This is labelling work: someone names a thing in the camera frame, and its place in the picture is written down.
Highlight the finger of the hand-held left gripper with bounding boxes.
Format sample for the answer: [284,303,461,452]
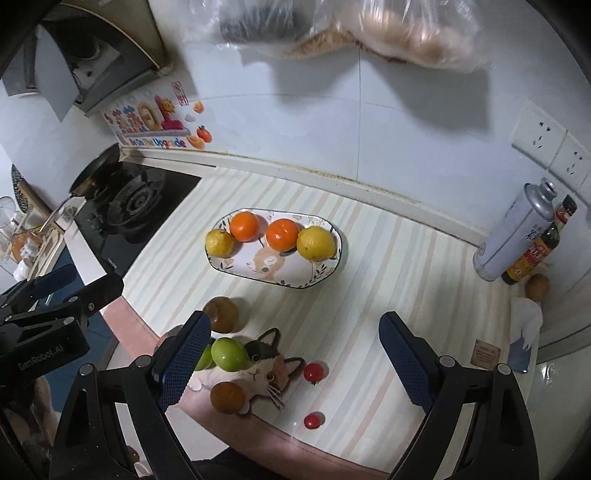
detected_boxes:
[0,264,78,319]
[14,272,124,330]

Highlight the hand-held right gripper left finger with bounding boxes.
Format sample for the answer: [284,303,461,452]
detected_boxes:
[48,310,213,480]

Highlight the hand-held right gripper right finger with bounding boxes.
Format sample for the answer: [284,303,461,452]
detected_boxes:
[378,311,543,480]

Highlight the brown round fruit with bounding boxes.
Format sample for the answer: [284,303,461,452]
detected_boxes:
[202,296,241,334]
[210,381,247,415]

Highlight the cat-shaped plate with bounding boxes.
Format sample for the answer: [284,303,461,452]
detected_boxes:
[159,325,305,416]

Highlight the oval patterned ceramic plate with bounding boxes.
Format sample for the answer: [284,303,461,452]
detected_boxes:
[206,209,343,289]

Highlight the glass jar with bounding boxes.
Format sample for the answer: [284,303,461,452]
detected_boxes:
[0,196,28,241]

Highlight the small brown card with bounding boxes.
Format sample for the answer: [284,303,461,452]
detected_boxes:
[472,339,502,367]

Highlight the striped counter mat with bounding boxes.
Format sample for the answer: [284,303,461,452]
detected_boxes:
[115,173,546,462]

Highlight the black gas stove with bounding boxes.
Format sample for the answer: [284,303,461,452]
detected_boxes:
[74,159,203,278]

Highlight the blue packet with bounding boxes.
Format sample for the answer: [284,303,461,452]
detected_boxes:
[508,337,534,374]

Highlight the black frying pan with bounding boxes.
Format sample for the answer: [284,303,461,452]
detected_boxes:
[39,143,122,232]

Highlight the yellow lemon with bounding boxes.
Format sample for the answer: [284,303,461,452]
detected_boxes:
[205,228,239,258]
[296,226,336,261]

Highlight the white tissue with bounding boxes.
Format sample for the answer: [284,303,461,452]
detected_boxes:
[509,296,544,349]

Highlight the orange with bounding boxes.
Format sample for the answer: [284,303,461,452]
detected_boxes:
[229,210,262,243]
[266,218,301,253]

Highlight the brown kiwi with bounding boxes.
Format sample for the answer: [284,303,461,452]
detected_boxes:
[525,273,550,301]

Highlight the dark oil bottle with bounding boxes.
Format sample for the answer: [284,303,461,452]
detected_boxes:
[501,222,561,286]

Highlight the silver gas canister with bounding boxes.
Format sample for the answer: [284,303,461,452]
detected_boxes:
[473,178,557,281]

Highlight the range hood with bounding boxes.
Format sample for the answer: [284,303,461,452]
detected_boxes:
[0,0,168,121]

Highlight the clear plastic bag dark contents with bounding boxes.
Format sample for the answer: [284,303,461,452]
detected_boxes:
[185,0,324,52]

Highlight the clear plastic bag pale contents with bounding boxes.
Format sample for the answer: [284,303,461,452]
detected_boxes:
[286,0,490,75]

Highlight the colourful wall sticker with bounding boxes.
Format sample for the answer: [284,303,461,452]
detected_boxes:
[102,82,213,151]

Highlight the white wall socket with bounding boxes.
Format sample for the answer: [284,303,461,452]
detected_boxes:
[551,131,591,195]
[512,102,568,167]

